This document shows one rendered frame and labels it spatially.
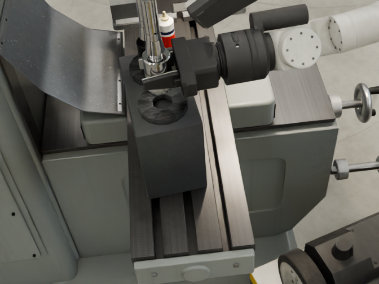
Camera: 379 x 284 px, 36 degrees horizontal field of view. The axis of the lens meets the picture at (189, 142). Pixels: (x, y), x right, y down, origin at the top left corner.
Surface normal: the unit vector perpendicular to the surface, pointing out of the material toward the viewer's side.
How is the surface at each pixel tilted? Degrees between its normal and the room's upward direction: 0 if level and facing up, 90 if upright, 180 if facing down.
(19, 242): 88
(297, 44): 52
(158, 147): 90
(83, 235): 90
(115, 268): 0
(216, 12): 111
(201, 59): 0
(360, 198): 0
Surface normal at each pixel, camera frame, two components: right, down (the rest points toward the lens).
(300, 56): 0.10, 0.18
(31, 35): 0.86, -0.39
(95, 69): 0.18, -0.65
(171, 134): 0.22, 0.73
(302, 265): -0.14, -0.71
